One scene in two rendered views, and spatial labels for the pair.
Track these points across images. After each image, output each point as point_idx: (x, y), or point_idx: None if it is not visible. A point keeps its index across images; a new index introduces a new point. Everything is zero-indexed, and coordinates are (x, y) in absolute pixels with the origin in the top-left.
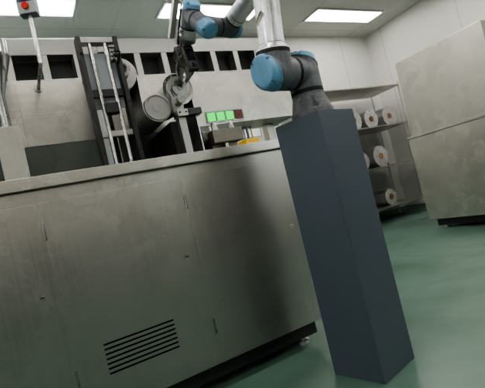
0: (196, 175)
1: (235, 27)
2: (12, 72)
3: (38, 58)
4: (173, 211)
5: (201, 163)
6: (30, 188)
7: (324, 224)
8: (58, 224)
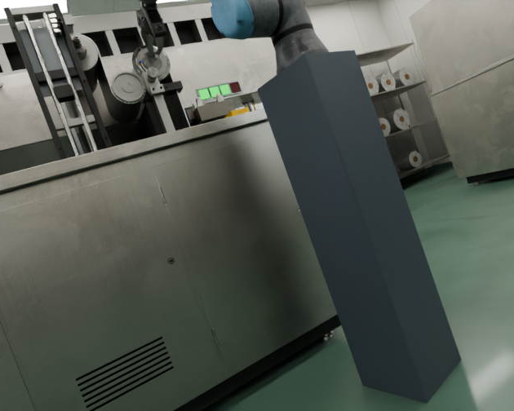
0: (173, 162)
1: None
2: None
3: None
4: (148, 208)
5: (177, 147)
6: None
7: (330, 206)
8: None
